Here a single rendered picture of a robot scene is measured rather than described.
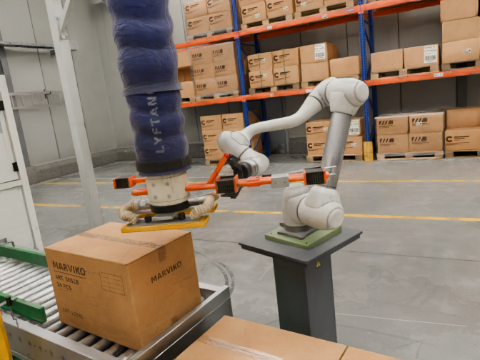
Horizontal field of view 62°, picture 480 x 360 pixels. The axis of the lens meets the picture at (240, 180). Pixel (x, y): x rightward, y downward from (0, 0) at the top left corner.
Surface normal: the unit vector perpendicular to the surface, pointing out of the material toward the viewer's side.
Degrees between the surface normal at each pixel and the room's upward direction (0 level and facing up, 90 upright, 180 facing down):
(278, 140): 90
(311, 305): 90
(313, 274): 90
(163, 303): 90
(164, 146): 80
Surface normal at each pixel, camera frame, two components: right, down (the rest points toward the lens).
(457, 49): -0.50, 0.23
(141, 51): 0.09, -0.10
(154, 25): 0.49, -0.21
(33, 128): 0.88, 0.00
